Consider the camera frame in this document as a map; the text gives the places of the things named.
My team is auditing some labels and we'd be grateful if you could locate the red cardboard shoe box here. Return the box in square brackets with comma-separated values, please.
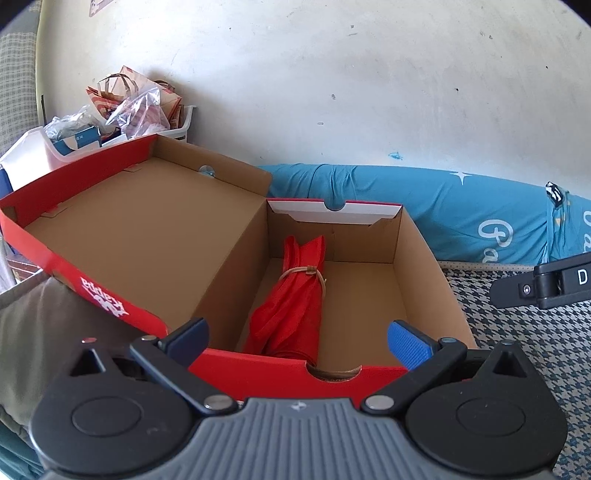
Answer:
[0, 134, 478, 402]

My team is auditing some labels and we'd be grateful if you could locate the small blue white box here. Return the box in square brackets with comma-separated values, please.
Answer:
[52, 127, 101, 155]

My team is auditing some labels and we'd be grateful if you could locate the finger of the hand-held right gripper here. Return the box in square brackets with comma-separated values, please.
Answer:
[490, 272, 539, 306]

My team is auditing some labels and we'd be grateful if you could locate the beige rubber band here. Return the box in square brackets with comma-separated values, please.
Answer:
[276, 264, 328, 303]

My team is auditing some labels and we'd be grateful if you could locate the clear plastic bag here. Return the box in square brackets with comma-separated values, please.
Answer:
[44, 88, 171, 139]

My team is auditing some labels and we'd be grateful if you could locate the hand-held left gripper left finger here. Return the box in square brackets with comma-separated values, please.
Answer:
[69, 318, 238, 415]

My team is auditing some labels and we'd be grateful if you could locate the brown printed paper bag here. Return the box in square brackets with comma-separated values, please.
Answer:
[85, 66, 183, 130]

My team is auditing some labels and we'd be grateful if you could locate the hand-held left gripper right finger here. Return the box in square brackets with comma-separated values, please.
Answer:
[361, 319, 539, 413]

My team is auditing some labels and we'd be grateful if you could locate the grey checked cloth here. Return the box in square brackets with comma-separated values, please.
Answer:
[0, 32, 40, 155]

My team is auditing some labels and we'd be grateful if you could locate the red shopping bag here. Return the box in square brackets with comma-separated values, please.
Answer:
[243, 235, 328, 361]

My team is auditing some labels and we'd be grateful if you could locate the white plastic basket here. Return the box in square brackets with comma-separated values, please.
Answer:
[0, 105, 197, 192]

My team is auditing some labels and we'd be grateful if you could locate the blue printed bolster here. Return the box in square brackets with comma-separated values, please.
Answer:
[256, 162, 591, 266]

